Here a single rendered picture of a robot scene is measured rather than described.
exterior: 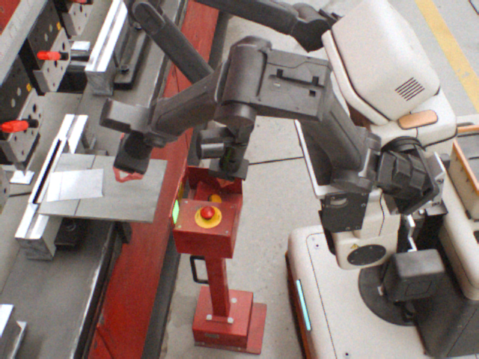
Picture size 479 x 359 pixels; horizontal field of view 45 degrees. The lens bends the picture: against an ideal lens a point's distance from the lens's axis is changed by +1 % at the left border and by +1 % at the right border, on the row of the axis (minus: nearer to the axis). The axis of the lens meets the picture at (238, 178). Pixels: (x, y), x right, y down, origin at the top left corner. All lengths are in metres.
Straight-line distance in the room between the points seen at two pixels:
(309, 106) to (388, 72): 0.38
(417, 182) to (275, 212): 1.46
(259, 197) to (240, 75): 1.85
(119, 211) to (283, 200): 1.32
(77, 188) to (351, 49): 0.69
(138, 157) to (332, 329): 1.00
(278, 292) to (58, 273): 1.10
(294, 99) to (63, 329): 0.83
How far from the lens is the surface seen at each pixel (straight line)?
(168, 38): 1.26
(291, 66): 0.74
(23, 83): 1.25
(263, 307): 2.28
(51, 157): 1.49
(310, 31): 1.32
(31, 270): 1.47
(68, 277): 1.43
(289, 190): 2.59
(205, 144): 1.41
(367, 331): 1.97
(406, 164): 1.11
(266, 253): 2.40
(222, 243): 1.56
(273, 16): 1.31
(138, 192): 1.36
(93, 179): 1.41
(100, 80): 1.75
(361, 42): 1.15
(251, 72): 0.74
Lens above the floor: 2.06
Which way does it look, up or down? 52 degrees down
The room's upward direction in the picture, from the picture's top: 3 degrees counter-clockwise
